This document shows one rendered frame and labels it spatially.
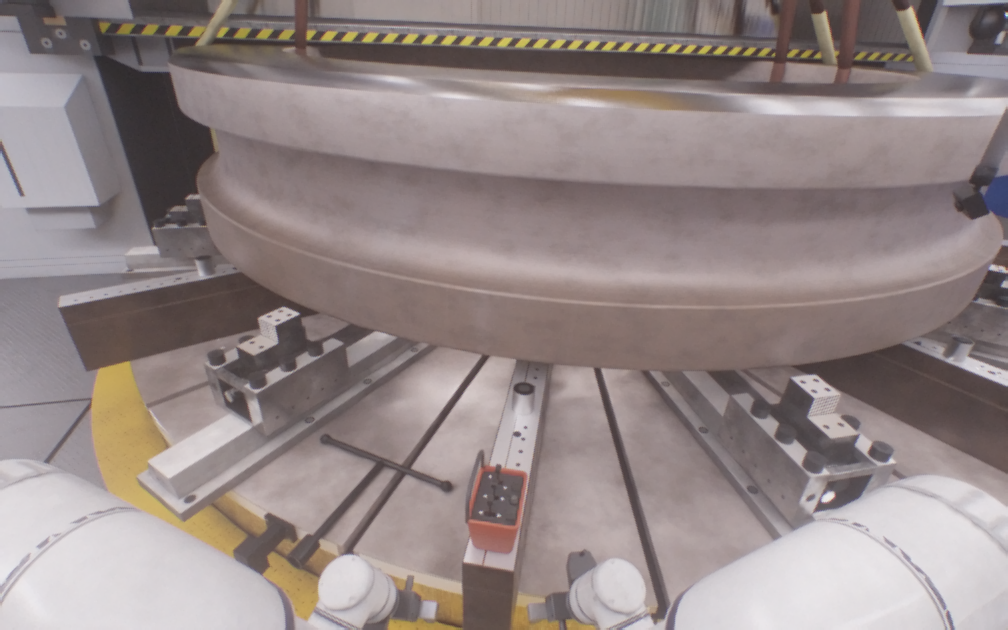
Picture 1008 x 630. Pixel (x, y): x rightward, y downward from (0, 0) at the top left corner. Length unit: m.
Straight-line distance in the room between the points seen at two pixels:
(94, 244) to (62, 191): 0.68
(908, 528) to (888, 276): 1.96
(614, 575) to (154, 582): 0.72
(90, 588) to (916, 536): 0.58
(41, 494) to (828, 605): 0.57
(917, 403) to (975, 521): 2.58
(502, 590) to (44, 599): 1.20
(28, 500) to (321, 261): 1.66
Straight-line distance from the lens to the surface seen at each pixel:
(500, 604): 1.59
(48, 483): 0.56
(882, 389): 3.15
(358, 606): 1.00
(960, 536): 0.54
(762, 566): 0.47
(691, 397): 2.61
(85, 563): 0.47
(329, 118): 1.87
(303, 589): 2.35
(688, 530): 2.15
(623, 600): 0.98
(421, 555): 1.96
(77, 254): 5.49
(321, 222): 2.23
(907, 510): 0.53
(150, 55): 4.84
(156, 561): 0.46
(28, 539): 0.50
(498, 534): 1.41
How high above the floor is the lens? 1.89
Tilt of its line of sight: 29 degrees down
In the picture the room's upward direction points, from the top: 2 degrees clockwise
